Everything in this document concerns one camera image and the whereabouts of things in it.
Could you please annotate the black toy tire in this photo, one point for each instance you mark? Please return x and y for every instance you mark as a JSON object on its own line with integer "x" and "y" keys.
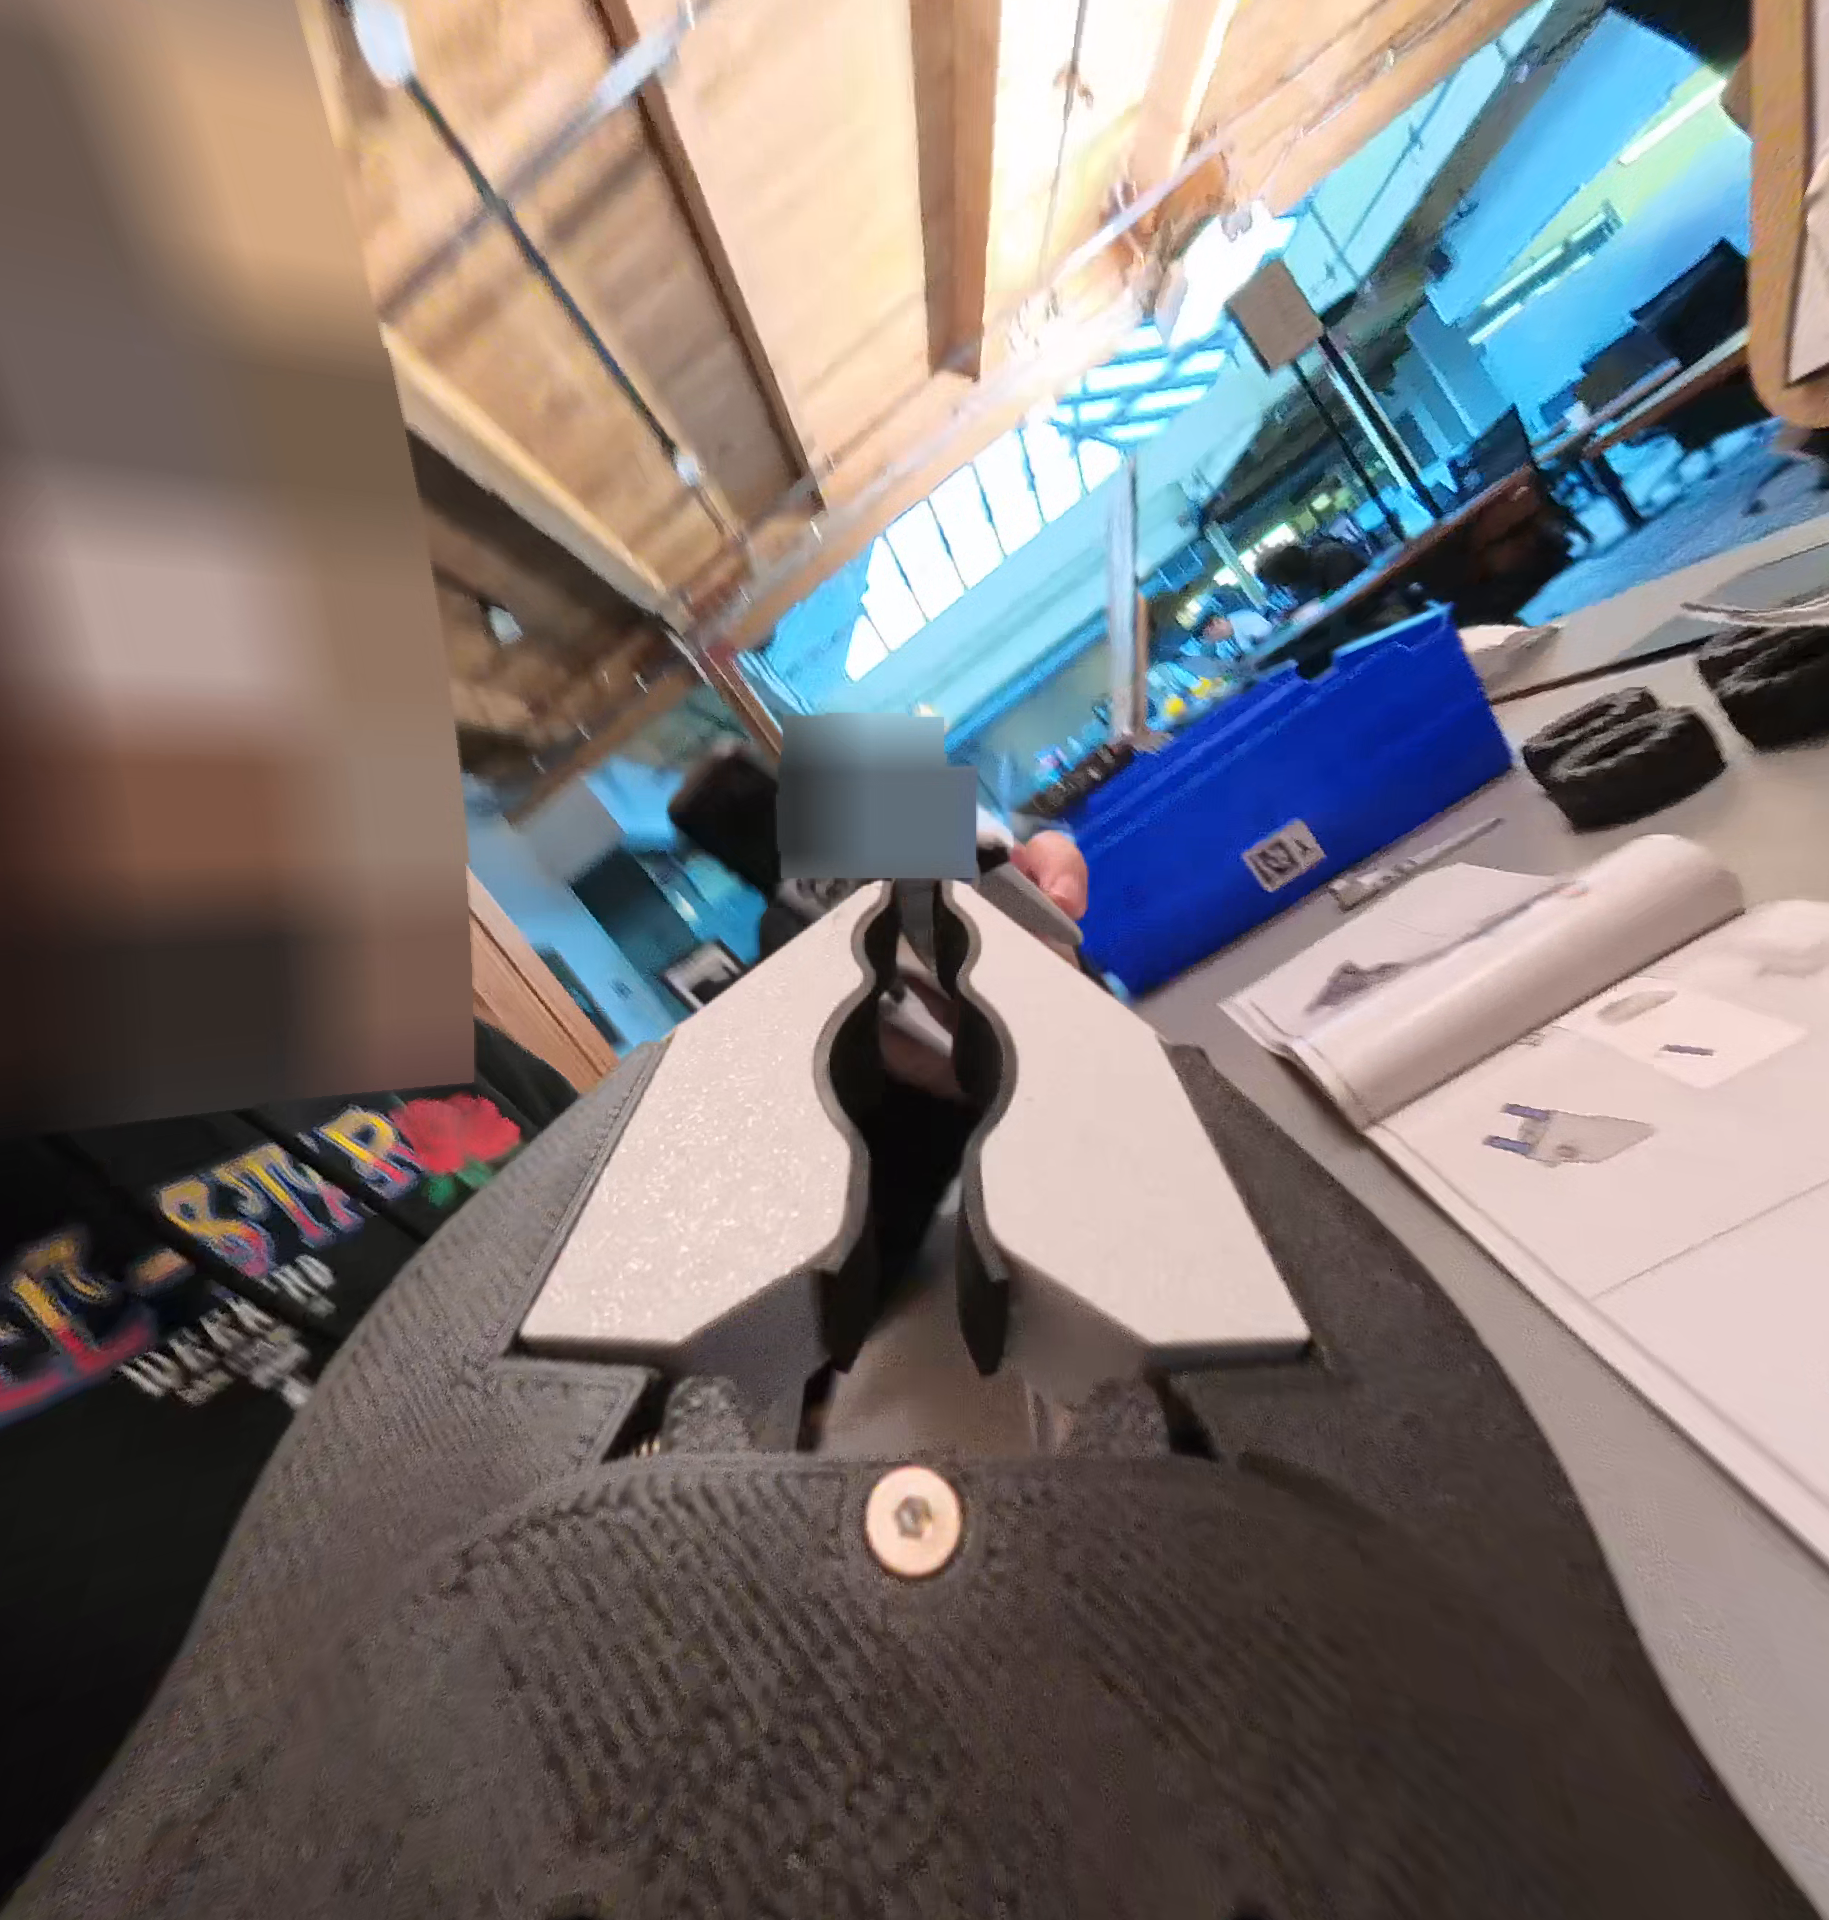
{"x": 1791, "y": 675}
{"x": 1626, "y": 755}

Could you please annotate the grey desk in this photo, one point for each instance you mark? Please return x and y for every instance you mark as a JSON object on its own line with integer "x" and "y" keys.
{"x": 1798, "y": 840}

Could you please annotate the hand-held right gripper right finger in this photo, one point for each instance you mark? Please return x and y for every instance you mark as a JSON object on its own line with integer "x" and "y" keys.
{"x": 1124, "y": 1183}

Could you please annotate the black toy set box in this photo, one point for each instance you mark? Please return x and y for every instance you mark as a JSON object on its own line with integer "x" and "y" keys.
{"x": 1776, "y": 225}

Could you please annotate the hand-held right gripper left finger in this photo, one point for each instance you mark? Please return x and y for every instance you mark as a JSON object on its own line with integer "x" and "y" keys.
{"x": 704, "y": 1169}

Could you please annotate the blue plastic bin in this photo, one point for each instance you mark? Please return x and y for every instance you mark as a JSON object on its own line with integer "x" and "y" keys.
{"x": 1230, "y": 810}

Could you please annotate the hanging grey panel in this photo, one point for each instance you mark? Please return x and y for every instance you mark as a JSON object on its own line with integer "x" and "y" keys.
{"x": 1274, "y": 311}

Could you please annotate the round ceiling fixture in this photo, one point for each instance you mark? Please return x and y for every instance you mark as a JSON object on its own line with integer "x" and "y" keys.
{"x": 382, "y": 36}

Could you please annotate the black printed shirt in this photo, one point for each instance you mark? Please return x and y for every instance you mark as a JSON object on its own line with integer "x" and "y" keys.
{"x": 104, "y": 1575}

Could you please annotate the open instruction booklet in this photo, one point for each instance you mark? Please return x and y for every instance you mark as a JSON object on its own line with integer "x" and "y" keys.
{"x": 1605, "y": 1201}

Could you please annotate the white upright post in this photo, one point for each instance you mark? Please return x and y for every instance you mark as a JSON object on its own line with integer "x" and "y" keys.
{"x": 1121, "y": 601}

